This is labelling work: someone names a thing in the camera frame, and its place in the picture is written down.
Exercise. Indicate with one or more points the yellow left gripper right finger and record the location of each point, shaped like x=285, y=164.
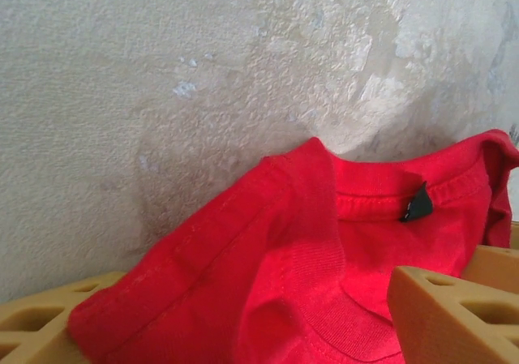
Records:
x=446, y=331

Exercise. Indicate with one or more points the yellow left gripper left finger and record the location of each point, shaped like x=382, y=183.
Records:
x=36, y=331

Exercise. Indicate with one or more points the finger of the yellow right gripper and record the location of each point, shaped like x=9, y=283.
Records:
x=498, y=268

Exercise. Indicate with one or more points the red t-shirt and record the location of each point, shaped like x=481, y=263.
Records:
x=284, y=279

